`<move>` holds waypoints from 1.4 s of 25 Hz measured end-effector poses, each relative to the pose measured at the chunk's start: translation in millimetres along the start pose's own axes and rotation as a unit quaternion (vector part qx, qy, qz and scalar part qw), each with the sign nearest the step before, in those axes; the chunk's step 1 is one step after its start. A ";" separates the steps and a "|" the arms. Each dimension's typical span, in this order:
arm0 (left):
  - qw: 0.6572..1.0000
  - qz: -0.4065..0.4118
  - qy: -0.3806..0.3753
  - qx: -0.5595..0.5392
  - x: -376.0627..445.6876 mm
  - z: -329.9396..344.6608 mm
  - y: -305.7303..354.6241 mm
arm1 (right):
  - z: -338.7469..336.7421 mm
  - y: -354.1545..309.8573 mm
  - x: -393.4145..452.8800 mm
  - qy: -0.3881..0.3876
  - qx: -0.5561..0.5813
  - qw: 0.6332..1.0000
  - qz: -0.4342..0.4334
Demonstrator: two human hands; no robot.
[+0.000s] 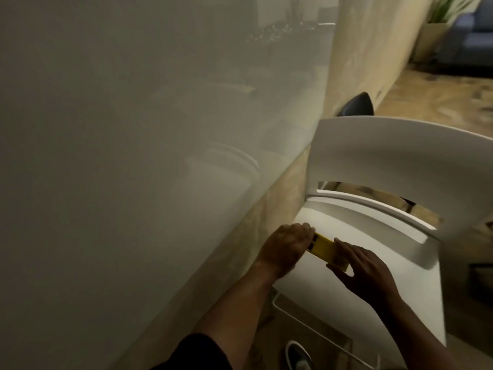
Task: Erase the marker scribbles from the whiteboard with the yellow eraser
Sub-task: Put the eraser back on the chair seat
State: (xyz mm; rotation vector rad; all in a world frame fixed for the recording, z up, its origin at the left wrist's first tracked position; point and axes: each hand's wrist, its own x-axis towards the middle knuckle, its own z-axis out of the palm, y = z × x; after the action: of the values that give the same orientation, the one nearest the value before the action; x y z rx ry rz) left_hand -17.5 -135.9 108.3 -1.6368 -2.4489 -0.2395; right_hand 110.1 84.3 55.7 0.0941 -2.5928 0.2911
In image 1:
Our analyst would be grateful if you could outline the person's left hand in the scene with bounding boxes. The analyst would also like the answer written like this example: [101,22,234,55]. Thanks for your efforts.
[254,222,316,280]

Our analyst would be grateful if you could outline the person's right hand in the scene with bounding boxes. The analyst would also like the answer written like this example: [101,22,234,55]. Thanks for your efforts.
[326,237,403,309]

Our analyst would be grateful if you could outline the yellow whiteboard eraser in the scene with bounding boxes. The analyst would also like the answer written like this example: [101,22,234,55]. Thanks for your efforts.
[306,232,350,273]

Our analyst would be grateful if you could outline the white glossy whiteboard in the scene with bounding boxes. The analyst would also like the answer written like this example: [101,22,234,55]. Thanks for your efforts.
[0,0,340,370]

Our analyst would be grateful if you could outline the person's right forearm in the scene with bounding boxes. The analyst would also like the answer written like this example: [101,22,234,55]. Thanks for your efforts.
[375,294,463,370]

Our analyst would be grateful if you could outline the person's left forearm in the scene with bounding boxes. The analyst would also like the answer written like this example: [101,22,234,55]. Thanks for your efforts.
[192,262,286,370]

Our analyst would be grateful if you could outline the black and white shoe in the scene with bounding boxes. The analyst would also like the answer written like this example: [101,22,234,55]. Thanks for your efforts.
[284,340,315,370]

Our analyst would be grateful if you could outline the white plastic chair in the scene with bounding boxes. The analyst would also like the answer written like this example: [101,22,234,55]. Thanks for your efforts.
[269,115,493,370]

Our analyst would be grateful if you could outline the black shirt sleeve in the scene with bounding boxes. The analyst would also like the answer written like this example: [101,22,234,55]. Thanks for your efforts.
[150,333,234,370]

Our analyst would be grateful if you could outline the black chair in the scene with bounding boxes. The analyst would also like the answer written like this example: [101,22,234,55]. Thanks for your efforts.
[335,91,375,118]

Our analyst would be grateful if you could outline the beige planter with plant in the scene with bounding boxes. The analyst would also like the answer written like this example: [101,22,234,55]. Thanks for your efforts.
[410,0,475,65]

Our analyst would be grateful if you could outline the blue sofa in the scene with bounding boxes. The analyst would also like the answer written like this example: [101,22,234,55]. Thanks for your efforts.
[437,0,493,76]

